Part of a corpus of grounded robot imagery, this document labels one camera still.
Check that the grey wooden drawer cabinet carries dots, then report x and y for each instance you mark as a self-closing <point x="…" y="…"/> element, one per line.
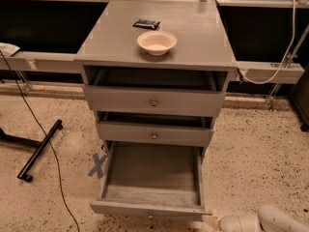
<point x="202" y="41"/>

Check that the grey bottom drawer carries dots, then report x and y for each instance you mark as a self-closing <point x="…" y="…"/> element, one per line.
<point x="152" y="181"/>

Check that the blue tape cross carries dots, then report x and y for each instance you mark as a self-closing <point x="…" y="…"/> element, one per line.
<point x="98" y="162"/>

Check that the grey middle drawer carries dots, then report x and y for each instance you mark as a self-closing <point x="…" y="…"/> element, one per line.
<point x="154" y="128"/>

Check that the black stand base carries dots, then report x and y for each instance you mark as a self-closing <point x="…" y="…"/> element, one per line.
<point x="38" y="145"/>

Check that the grey top drawer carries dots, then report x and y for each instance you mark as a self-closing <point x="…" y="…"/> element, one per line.
<point x="151" y="91"/>

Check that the dark snack packet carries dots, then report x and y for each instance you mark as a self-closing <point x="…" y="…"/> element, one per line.
<point x="146" y="24"/>

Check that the grey metal frame rail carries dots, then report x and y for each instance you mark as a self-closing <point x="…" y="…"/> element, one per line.
<point x="41" y="62"/>

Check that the grey drawer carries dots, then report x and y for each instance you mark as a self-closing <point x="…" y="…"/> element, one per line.
<point x="154" y="128"/>
<point x="152" y="181"/>
<point x="151" y="91"/>

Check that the white paper sheet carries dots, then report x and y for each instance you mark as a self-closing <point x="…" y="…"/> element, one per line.
<point x="8" y="49"/>

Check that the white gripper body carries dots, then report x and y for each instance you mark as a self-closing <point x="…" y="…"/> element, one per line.
<point x="229" y="223"/>

